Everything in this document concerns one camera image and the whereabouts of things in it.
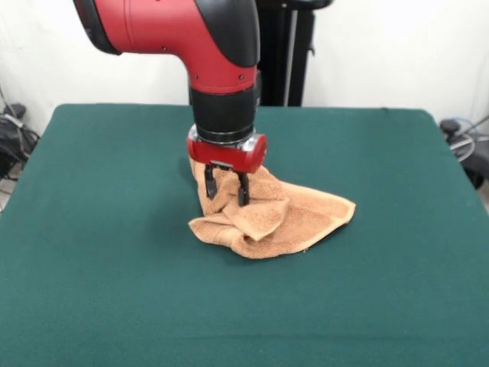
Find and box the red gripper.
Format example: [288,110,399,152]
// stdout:
[186,125,268,206]

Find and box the tan terry towel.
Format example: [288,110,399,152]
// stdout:
[188,154,358,261]

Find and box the dark green table cloth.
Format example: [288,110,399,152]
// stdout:
[0,102,489,367]

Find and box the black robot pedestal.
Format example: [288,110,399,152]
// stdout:
[254,0,333,107]

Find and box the black equipment base with cables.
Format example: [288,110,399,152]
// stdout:
[0,102,41,180]

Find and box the grey stand base with cables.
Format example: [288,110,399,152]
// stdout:
[439,116,489,190]

